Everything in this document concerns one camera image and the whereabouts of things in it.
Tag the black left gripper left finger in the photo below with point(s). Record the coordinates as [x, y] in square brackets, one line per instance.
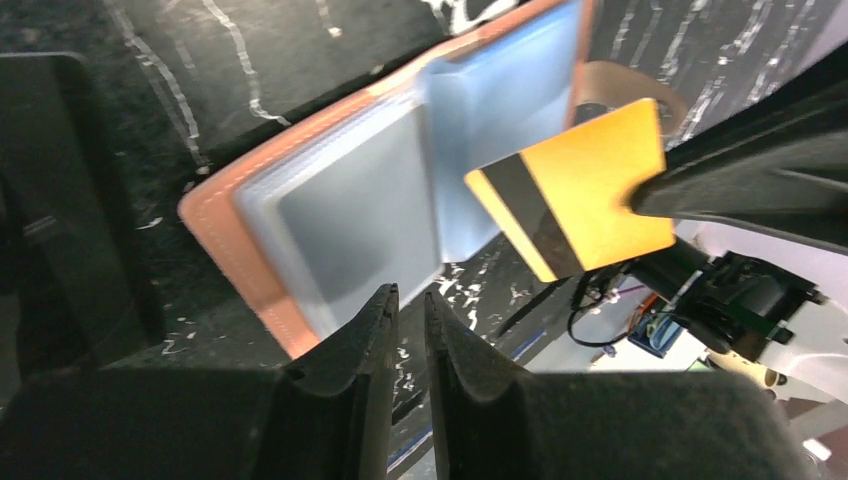
[326, 415]

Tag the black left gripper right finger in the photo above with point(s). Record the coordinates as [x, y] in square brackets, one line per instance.
[493, 419]

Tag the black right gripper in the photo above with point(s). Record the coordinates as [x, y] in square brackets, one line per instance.
[778, 167]

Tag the tan leather card holder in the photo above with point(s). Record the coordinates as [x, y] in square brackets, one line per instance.
[371, 189]

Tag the gold striped credit card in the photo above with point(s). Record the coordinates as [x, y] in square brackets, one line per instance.
[563, 203]

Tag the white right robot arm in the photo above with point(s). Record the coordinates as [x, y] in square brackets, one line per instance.
[827, 269]

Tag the loose black card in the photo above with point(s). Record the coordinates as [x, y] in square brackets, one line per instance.
[76, 291]

